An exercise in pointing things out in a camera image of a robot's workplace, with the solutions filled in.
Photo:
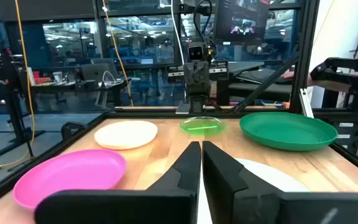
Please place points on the dark office desk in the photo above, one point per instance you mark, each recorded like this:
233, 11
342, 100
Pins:
73, 85

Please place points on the large pale blue plate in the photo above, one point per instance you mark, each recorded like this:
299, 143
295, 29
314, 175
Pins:
272, 177

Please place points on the green bowl with pink plate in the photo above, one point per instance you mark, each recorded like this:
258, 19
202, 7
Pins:
287, 130

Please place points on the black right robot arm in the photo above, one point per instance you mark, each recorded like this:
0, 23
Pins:
199, 104

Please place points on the red box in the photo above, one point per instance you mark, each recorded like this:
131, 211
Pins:
40, 79

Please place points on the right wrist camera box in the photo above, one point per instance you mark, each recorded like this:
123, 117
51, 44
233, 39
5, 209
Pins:
196, 53

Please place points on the black tripod stand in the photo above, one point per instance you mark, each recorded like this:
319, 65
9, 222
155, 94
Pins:
12, 102

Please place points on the grey laptop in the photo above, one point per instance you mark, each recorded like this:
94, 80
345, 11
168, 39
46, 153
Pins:
95, 73

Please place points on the dark wall monitor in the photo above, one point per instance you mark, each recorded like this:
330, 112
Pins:
241, 21

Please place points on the black neighbouring robot arm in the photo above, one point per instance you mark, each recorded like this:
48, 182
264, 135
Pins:
337, 67

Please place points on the white frame bracket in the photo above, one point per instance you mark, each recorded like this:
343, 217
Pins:
306, 104

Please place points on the pink plastic plate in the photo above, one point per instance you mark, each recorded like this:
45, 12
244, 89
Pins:
73, 171

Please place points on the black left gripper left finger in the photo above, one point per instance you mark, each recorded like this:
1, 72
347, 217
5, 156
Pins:
166, 202

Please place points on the cream plastic plate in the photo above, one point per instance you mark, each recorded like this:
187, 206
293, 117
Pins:
126, 135

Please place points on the small green transparent plate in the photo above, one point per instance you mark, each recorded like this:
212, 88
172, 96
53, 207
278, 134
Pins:
202, 123

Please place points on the black aluminium table frame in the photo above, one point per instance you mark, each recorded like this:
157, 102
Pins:
303, 62

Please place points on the black frame clamp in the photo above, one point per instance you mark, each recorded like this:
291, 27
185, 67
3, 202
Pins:
71, 127

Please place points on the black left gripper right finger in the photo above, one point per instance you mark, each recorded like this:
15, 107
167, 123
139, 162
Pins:
228, 193

